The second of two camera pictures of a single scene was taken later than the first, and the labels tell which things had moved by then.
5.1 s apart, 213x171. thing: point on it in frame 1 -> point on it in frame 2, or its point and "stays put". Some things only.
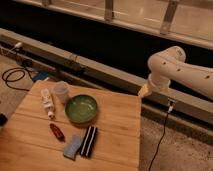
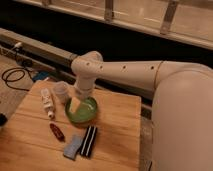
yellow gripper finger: x=143 y=90 -> x=75 y=102
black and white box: x=88 y=141 stays put
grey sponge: x=70 y=150 stays put
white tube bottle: x=48 y=102 stays put
